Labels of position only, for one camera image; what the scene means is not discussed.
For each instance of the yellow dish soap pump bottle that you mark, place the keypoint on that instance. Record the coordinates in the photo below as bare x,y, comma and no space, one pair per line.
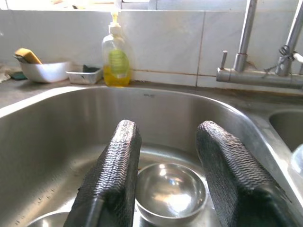
116,78

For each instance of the dirty beige cloth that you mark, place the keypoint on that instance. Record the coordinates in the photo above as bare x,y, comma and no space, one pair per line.
6,71

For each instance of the large stainless steel bowl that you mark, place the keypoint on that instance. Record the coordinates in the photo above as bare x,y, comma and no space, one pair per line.
52,220

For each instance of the white plastic bowl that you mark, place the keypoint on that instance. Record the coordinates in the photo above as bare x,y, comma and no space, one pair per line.
45,72

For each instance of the clear plastic tray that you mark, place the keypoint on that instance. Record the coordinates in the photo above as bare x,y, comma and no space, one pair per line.
80,78

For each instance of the yellow sponge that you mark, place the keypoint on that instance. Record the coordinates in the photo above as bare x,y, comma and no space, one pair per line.
28,55

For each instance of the stainless steel double sink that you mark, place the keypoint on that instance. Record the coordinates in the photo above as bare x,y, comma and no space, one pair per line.
71,123

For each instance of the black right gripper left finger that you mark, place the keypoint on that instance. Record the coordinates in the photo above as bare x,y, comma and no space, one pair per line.
113,170

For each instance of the dark green scouring pad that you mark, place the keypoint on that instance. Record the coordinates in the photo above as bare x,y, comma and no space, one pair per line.
91,68
17,75

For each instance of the grey metal faucet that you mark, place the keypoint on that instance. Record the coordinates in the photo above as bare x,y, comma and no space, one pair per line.
255,76

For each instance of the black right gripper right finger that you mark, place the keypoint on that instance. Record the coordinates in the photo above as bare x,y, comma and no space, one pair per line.
232,175

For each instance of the white plastic faucet piece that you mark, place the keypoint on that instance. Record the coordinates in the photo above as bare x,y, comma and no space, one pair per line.
298,56

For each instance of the clear glass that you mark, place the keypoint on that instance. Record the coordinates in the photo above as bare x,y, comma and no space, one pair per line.
298,158

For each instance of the small stainless steel bowl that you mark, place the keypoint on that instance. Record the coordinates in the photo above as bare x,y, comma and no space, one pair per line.
170,189

